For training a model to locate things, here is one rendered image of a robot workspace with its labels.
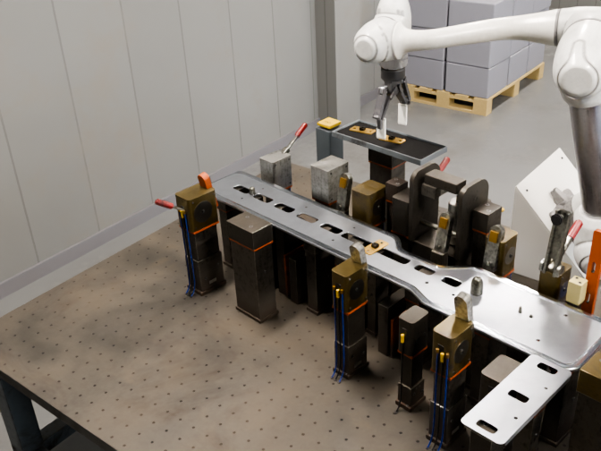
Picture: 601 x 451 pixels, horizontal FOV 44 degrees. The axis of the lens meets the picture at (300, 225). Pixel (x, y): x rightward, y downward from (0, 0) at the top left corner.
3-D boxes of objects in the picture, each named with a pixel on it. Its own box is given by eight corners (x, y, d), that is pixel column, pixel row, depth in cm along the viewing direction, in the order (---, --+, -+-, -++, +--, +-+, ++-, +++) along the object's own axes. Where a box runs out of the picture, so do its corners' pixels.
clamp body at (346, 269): (325, 376, 210) (321, 273, 193) (352, 356, 217) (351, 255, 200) (342, 387, 206) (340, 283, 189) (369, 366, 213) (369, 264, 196)
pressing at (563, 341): (190, 193, 250) (190, 189, 250) (241, 171, 264) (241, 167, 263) (572, 377, 163) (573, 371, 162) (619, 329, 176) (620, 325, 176)
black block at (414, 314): (387, 410, 198) (389, 321, 183) (410, 391, 203) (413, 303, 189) (403, 420, 194) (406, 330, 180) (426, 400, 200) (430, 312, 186)
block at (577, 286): (550, 393, 200) (568, 280, 182) (556, 387, 202) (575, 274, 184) (562, 399, 198) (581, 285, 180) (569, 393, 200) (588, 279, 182)
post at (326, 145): (317, 237, 278) (313, 127, 256) (332, 229, 283) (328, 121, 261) (333, 243, 273) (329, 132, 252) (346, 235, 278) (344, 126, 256)
